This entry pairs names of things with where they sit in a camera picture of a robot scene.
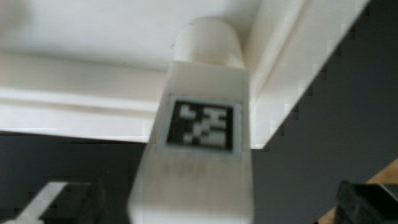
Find white square table top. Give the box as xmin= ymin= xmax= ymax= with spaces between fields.
xmin=0 ymin=0 xmax=372 ymax=148

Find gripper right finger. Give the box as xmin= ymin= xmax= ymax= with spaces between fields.
xmin=334 ymin=181 xmax=398 ymax=224

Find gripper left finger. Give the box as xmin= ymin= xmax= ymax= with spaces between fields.
xmin=2 ymin=181 xmax=93 ymax=224

